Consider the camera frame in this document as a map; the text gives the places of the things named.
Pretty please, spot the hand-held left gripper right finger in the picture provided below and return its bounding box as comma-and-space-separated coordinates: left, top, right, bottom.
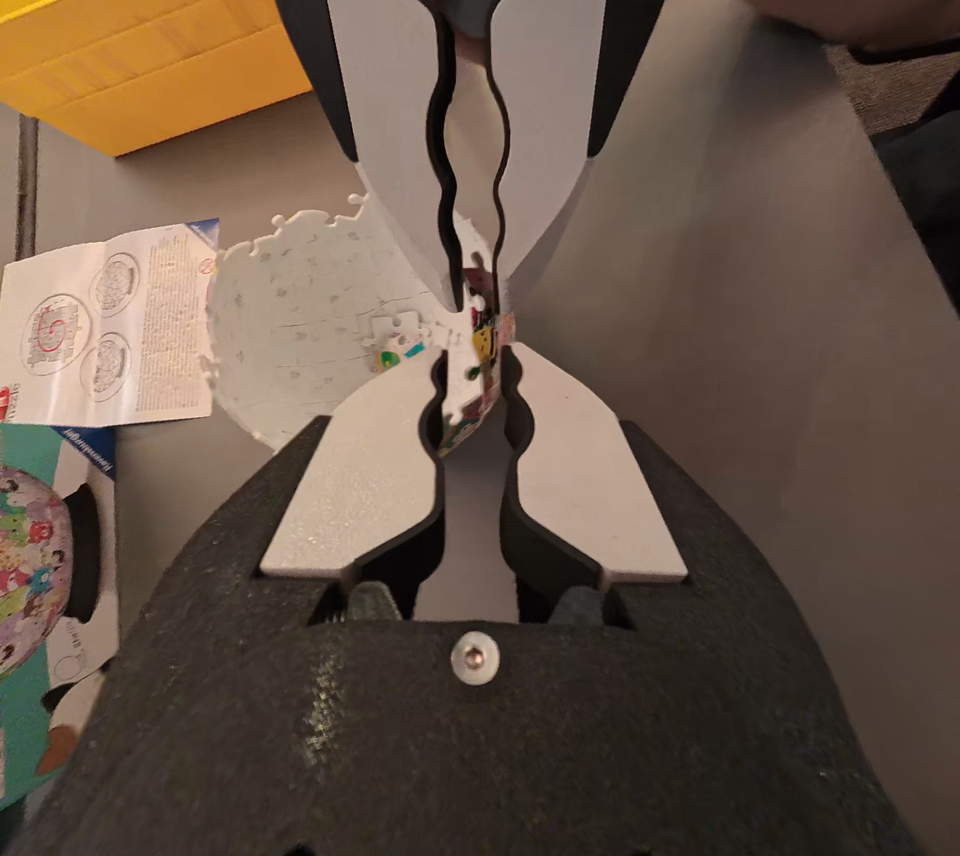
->
499, 342, 691, 592

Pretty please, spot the yellow plastic bin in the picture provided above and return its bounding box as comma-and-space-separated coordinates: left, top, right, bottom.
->
0, 0, 316, 158

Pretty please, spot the puzzle ball cardboard box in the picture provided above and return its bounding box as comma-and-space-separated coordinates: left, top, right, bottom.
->
0, 423, 121, 811

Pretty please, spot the colourful puzzle ball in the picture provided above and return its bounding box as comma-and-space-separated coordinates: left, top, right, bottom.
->
202, 192, 520, 460

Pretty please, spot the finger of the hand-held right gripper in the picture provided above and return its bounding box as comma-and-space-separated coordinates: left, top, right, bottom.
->
321, 0, 466, 313
489, 0, 614, 308

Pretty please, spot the white instruction leaflet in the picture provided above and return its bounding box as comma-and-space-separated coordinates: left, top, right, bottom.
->
0, 219, 223, 428

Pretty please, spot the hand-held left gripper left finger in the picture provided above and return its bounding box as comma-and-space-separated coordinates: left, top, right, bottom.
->
258, 346, 449, 583

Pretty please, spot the upturned white puzzle piece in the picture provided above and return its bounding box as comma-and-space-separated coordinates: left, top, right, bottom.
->
363, 311, 434, 349

